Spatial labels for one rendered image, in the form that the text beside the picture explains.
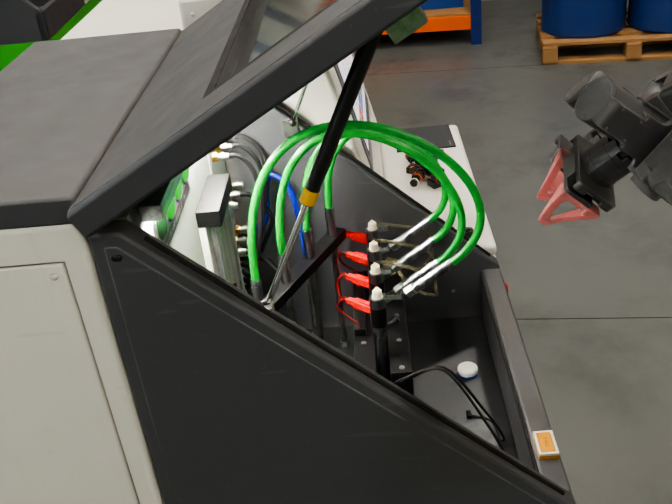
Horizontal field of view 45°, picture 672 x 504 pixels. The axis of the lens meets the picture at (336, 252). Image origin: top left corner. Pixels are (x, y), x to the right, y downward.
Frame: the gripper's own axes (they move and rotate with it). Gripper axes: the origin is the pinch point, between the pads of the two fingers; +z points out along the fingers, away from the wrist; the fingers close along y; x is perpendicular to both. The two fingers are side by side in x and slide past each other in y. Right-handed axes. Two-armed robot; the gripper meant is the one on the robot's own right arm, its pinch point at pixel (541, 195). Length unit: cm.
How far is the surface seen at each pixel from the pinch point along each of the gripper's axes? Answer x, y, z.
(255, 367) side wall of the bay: 56, 25, 20
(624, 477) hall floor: -57, -102, 70
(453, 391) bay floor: 8.4, -16.1, 38.0
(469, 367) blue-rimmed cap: 2.6, -16.7, 35.2
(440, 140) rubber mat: -77, 6, 37
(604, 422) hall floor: -80, -98, 73
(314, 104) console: -13.3, 39.3, 22.1
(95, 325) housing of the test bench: 61, 43, 27
